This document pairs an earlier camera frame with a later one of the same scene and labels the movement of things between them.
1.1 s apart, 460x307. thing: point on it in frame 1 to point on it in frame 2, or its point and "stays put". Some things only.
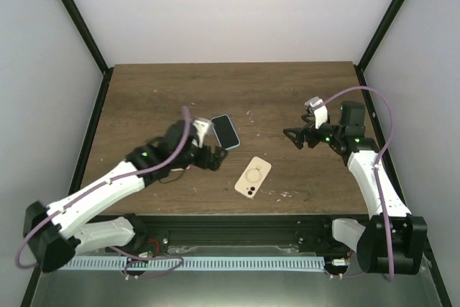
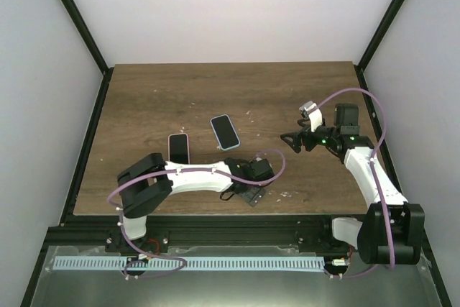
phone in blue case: (225, 133) stays put
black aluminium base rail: (154, 233) stays put
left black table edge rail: (78, 175) stays put
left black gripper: (215, 160) to (252, 196)
